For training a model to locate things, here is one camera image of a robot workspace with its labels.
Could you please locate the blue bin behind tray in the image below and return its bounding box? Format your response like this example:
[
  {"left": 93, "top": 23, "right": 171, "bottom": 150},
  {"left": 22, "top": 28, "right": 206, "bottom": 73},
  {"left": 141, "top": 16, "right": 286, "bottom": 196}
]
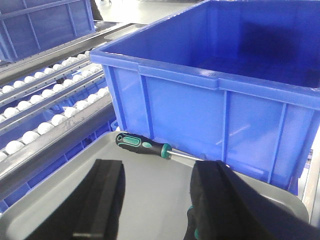
[{"left": 90, "top": 0, "right": 320, "bottom": 194}]

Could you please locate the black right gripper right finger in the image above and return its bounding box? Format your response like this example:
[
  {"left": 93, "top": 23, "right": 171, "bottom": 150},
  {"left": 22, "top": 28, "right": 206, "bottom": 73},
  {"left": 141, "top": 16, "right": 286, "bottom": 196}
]
[{"left": 190, "top": 160, "right": 320, "bottom": 240}]

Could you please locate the grey plastic tray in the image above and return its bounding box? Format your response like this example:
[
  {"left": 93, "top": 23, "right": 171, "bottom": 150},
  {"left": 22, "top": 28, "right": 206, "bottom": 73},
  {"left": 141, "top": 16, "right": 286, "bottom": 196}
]
[{"left": 0, "top": 133, "right": 309, "bottom": 240}]

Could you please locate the roller conveyor rail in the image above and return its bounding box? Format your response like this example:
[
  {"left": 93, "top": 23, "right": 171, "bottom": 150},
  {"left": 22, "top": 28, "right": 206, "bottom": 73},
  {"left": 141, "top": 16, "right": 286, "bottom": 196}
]
[{"left": 0, "top": 49, "right": 118, "bottom": 201}]

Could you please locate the cross screwdriver green handle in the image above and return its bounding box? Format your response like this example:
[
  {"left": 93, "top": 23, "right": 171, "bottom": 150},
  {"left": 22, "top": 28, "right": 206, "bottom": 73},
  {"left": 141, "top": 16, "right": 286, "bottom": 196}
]
[{"left": 115, "top": 132, "right": 204, "bottom": 161}]

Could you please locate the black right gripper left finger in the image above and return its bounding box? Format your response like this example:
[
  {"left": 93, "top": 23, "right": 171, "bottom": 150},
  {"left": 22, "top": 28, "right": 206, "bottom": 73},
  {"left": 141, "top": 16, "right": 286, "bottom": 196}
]
[{"left": 27, "top": 159, "right": 125, "bottom": 240}]

